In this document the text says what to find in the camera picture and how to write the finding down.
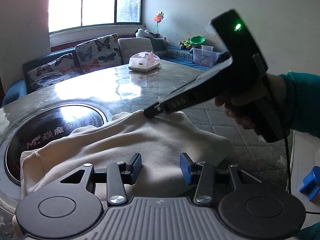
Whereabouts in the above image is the cream white garment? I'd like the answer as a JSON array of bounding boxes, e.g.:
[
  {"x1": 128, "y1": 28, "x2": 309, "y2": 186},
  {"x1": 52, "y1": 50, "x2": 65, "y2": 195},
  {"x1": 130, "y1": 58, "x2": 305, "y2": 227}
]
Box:
[{"x1": 12, "y1": 109, "x2": 234, "y2": 238}]

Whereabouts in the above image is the right teal sleeved forearm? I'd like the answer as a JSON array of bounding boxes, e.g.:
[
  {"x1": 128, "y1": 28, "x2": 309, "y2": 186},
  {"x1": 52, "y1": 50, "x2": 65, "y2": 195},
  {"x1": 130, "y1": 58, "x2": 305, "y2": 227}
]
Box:
[{"x1": 280, "y1": 72, "x2": 320, "y2": 138}]

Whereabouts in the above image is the person's right hand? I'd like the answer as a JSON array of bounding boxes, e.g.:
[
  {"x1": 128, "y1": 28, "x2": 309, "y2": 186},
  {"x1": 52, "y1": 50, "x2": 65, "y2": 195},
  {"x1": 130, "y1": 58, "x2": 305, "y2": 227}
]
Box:
[{"x1": 215, "y1": 74, "x2": 286, "y2": 129}]

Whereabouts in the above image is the black backpack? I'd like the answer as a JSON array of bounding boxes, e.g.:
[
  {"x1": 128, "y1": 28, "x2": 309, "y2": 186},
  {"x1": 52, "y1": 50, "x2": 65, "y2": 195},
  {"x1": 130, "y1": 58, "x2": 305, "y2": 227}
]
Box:
[{"x1": 217, "y1": 51, "x2": 231, "y2": 62}]

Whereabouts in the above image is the clear plastic storage box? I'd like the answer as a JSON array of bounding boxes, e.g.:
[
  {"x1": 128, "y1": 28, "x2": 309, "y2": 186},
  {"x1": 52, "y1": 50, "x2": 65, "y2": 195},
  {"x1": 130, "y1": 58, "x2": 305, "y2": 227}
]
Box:
[{"x1": 192, "y1": 48, "x2": 221, "y2": 68}]

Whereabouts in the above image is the pink white tissue pack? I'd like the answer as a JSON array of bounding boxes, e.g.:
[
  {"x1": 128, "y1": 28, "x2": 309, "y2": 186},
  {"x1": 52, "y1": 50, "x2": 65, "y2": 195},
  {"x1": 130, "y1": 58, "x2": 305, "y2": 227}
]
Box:
[{"x1": 128, "y1": 51, "x2": 161, "y2": 73}]

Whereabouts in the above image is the green plastic bowl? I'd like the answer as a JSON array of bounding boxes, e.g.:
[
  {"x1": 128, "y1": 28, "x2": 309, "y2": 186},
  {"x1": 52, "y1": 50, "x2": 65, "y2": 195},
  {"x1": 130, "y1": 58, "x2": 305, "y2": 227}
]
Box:
[{"x1": 189, "y1": 35, "x2": 207, "y2": 47}]

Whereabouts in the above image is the plain grey cushion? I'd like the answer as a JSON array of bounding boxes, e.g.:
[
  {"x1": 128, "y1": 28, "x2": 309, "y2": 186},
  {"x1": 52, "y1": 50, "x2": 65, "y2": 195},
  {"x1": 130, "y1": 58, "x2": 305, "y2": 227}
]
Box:
[{"x1": 118, "y1": 37, "x2": 153, "y2": 64}]

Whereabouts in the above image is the white plush toy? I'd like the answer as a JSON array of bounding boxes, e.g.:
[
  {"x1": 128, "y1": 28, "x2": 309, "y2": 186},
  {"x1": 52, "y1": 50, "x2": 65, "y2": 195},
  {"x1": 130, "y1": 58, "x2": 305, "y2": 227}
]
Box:
[{"x1": 135, "y1": 28, "x2": 155, "y2": 38}]

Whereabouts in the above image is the butterfly cushion right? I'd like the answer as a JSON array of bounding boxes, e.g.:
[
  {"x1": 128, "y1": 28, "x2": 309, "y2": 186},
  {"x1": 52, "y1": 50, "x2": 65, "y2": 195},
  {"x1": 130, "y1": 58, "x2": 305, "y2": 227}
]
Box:
[{"x1": 75, "y1": 34, "x2": 123, "y2": 74}]

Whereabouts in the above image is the butterfly cushion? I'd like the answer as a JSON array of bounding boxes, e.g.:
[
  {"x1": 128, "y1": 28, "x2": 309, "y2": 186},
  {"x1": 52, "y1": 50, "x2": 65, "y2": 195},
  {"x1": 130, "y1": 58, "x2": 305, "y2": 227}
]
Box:
[
  {"x1": 75, "y1": 34, "x2": 123, "y2": 74},
  {"x1": 27, "y1": 53, "x2": 82, "y2": 92}
]

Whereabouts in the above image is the colourful pinwheel toy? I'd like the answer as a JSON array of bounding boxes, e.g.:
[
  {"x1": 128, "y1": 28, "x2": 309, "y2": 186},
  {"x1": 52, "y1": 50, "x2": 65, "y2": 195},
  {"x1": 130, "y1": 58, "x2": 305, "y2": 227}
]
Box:
[{"x1": 153, "y1": 10, "x2": 164, "y2": 35}]

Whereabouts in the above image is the round black induction cooktop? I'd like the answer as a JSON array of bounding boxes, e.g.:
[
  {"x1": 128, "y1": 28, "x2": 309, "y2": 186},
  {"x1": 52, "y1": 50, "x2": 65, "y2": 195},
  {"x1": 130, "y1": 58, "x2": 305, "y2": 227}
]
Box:
[{"x1": 1, "y1": 101, "x2": 107, "y2": 215}]

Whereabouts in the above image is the blue plastic stool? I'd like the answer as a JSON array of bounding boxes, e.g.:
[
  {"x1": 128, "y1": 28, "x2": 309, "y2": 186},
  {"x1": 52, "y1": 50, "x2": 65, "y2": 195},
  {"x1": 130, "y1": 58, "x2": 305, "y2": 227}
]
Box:
[{"x1": 299, "y1": 166, "x2": 320, "y2": 201}]

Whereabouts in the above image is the butterfly cushion left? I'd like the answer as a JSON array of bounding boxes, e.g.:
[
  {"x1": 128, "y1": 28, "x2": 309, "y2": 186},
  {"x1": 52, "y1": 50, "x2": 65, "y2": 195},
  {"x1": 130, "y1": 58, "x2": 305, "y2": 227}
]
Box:
[{"x1": 27, "y1": 53, "x2": 82, "y2": 92}]

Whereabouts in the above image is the blue corner sofa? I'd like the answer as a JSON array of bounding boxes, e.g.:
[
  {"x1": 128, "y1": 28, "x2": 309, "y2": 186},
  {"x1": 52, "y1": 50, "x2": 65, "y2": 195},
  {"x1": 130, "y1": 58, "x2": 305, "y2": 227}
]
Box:
[{"x1": 2, "y1": 34, "x2": 222, "y2": 106}]

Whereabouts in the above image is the window with green frame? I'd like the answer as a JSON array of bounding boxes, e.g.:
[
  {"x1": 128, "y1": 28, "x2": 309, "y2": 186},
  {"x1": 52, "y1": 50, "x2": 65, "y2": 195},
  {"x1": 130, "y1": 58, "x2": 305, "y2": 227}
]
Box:
[{"x1": 48, "y1": 0, "x2": 142, "y2": 33}]

